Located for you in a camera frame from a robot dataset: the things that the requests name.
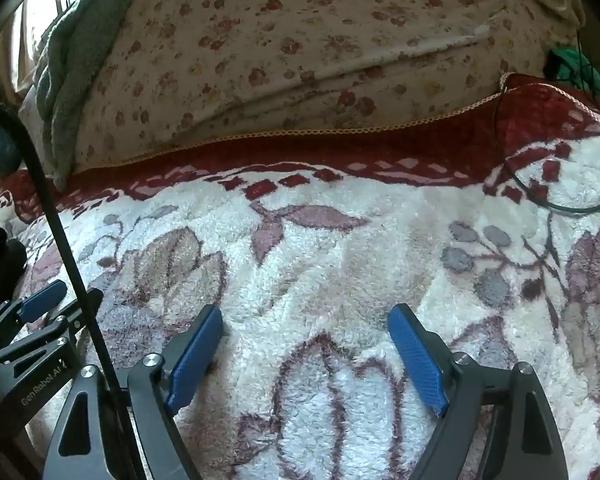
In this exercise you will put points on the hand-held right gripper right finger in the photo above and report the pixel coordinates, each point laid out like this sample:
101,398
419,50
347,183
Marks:
415,360

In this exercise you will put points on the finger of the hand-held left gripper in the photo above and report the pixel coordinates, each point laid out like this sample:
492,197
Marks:
40,301
55,332

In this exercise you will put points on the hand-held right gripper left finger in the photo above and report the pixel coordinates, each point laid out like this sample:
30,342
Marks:
195,360

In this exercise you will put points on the black pants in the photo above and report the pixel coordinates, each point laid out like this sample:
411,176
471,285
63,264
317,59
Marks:
2,270

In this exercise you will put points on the white floral fleece blanket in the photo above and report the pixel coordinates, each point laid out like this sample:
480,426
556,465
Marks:
330,270

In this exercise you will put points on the grey-green towel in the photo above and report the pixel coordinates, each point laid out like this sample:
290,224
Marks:
75,60

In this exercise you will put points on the cream floral bedsheet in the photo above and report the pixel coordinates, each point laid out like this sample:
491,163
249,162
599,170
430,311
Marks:
280,60

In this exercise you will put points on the green cloth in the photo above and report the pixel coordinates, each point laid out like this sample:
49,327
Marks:
575,67

